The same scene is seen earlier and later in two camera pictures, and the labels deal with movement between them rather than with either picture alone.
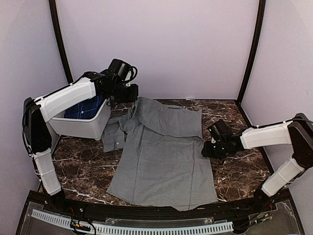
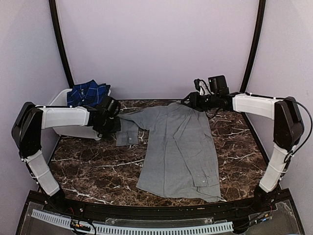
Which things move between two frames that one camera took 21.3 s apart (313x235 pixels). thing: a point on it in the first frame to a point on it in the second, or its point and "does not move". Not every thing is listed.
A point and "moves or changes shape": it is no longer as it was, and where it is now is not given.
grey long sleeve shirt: (163, 164) moves or changes shape
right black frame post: (259, 27) does not move
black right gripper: (206, 151) to (194, 102)
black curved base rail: (132, 212) does not move
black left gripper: (132, 96) to (117, 127)
